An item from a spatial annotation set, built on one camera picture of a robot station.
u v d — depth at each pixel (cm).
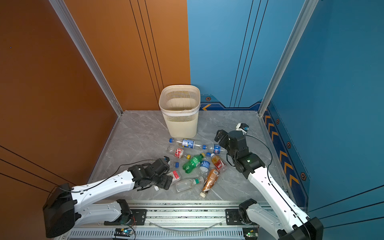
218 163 86
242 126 65
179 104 105
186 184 84
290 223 38
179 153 91
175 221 73
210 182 81
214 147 94
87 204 45
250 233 71
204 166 87
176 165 88
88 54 87
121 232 71
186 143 96
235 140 54
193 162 87
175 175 83
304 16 72
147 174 61
